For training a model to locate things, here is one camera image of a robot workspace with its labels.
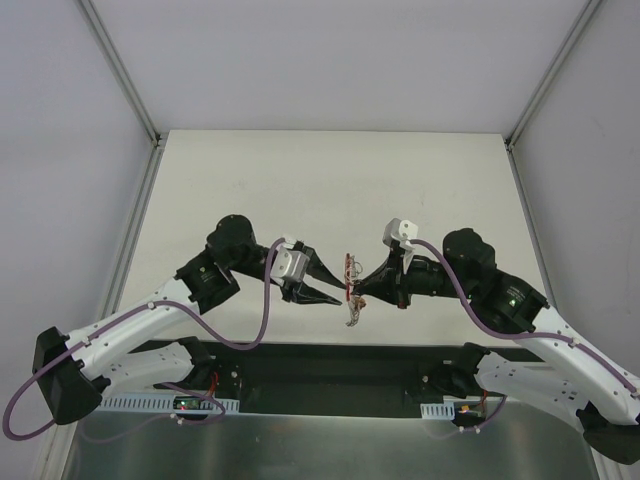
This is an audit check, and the white cable duct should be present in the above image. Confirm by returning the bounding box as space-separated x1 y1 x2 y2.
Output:
97 393 240 415
420 401 455 421

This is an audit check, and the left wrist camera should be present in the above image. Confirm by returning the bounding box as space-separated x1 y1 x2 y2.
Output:
270 236 309 287

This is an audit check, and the red handled key organizer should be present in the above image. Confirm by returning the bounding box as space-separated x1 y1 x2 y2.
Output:
343 253 366 328

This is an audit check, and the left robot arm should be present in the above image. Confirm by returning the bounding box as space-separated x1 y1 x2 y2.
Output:
33 214 344 425

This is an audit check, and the right white cable duct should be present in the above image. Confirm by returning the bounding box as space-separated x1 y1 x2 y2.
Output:
420 401 455 421

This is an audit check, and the left white cable duct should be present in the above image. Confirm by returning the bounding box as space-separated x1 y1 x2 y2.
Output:
97 393 240 415

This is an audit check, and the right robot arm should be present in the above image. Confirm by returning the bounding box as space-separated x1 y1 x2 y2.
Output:
348 220 639 465

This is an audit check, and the right aluminium frame post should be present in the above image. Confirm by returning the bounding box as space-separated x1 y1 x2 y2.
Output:
504 0 606 152

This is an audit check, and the left aluminium frame post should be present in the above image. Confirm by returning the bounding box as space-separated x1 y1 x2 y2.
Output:
74 0 161 146

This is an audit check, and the aluminium frame post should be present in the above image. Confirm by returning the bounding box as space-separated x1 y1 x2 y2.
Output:
74 0 161 146
504 0 606 152

